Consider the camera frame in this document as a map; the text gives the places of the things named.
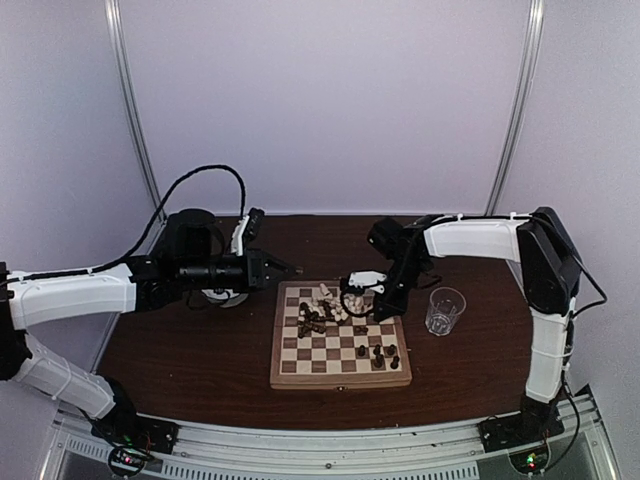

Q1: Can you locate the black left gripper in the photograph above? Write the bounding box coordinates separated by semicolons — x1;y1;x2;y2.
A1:
179;247;296;293

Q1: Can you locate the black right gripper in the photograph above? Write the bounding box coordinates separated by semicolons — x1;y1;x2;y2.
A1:
373;257;427;322

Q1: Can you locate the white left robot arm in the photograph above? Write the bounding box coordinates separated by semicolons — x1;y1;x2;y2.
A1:
1;209;298;444

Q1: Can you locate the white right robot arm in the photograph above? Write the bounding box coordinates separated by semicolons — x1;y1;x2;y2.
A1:
367;207;581;442

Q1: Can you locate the white chess king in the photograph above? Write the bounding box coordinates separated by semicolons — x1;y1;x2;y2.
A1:
319;283;333;299

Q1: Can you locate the wooden chess board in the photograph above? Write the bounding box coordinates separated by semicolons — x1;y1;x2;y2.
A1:
270;281;412;391

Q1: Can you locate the white round bowl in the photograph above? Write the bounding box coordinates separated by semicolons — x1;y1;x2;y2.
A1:
201;289;248;308

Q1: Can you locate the clear plastic cup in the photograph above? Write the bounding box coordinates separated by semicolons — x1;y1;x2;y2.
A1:
425;287;467;336

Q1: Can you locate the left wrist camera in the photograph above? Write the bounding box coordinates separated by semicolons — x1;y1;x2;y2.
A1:
230;207;265;256

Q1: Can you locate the black right camera cable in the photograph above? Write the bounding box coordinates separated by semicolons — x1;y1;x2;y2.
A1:
338;279;376;319

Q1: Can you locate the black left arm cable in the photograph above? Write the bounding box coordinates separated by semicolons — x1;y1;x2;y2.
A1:
139;164;250;251

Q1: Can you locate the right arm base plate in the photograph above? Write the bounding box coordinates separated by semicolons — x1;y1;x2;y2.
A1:
477;412;565;453

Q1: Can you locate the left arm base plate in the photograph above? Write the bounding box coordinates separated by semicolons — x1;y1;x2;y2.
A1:
90;416;179;454

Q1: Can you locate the aluminium frame post left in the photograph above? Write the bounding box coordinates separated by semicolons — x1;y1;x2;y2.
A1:
104;0;161;208

